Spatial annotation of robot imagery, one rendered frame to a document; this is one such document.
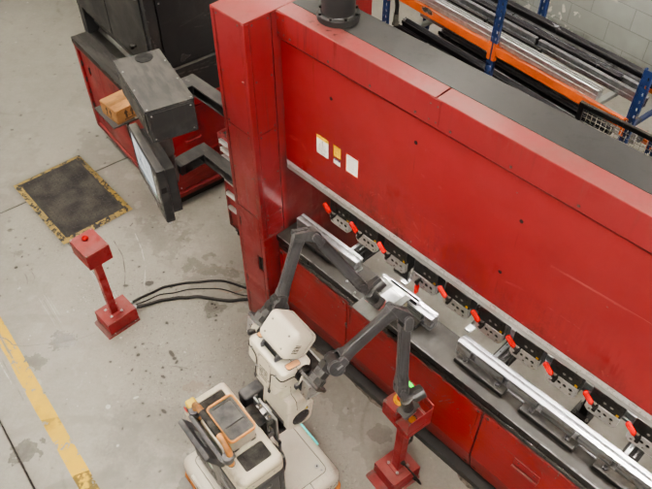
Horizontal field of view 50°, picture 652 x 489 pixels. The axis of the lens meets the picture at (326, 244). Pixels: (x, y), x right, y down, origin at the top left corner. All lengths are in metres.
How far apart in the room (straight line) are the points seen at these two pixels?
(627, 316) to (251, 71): 1.96
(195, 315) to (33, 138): 2.60
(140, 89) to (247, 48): 0.59
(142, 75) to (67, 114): 3.36
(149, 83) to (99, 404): 2.12
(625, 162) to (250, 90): 1.74
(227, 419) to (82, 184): 3.19
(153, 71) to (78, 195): 2.54
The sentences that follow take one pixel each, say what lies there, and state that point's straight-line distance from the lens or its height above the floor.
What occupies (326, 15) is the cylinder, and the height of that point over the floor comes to 2.34.
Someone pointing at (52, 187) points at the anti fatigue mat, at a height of 0.01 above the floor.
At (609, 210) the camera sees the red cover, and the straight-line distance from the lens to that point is 2.57.
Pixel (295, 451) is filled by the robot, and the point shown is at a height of 0.28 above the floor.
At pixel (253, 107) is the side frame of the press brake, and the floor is 1.84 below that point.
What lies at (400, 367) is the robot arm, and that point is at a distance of 3.27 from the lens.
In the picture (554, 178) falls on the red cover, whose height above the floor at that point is 2.24.
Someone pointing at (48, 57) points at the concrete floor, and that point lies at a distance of 7.88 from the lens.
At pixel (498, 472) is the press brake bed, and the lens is 4.00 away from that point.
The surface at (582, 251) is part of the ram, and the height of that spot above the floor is 1.98.
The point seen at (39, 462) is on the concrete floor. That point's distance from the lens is 4.65.
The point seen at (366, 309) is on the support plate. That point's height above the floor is 1.00.
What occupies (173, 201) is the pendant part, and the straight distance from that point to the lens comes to 3.79.
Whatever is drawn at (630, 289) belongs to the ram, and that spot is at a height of 1.94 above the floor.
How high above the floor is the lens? 3.90
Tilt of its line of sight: 47 degrees down
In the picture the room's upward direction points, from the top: straight up
